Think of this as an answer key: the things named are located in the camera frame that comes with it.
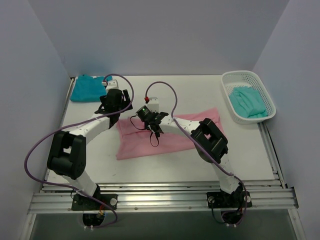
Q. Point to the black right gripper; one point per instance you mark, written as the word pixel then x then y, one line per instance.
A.
pixel 153 124

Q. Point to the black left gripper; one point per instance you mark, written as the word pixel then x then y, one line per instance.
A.
pixel 125 97

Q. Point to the pink t-shirt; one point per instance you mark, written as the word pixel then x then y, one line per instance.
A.
pixel 135 142

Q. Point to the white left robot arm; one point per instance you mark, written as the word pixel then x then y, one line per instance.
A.
pixel 68 153

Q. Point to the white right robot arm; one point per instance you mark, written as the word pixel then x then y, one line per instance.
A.
pixel 208 139

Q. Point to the teal folded t-shirt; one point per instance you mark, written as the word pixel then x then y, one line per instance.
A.
pixel 88 89

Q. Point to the mint green t-shirt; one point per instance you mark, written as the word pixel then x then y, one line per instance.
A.
pixel 248 103

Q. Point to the white perforated plastic basket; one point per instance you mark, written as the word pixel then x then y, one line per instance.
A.
pixel 245 78

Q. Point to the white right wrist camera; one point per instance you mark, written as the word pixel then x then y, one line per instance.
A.
pixel 152 104

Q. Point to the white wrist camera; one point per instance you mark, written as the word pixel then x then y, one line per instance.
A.
pixel 110 85
pixel 152 104

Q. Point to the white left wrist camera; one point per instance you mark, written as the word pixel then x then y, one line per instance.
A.
pixel 110 85

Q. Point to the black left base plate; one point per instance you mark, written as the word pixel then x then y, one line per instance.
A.
pixel 82 203

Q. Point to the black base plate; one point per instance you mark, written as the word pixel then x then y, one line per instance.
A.
pixel 223 200
pixel 82 203

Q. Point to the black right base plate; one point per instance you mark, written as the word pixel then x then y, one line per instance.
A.
pixel 223 200

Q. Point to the aluminium rail frame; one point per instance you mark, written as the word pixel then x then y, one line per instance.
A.
pixel 166 197

